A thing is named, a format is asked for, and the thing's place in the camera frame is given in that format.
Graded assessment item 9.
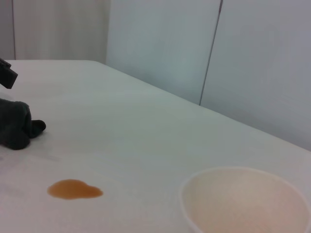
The dark rag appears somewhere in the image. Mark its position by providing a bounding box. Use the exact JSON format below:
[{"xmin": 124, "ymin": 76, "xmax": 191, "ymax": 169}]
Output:
[{"xmin": 0, "ymin": 98, "xmax": 47, "ymax": 151}]

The clear plastic cup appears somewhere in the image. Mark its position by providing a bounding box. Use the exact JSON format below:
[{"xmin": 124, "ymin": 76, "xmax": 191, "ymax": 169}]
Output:
[{"xmin": 178, "ymin": 166, "xmax": 311, "ymax": 233}]

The brown liquid stain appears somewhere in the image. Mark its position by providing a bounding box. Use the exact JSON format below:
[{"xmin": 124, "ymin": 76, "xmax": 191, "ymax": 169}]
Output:
[{"xmin": 47, "ymin": 179, "xmax": 104, "ymax": 200}]

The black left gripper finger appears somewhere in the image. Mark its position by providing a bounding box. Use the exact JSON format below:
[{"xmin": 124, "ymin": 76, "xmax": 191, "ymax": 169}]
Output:
[{"xmin": 0, "ymin": 57, "xmax": 19, "ymax": 89}]

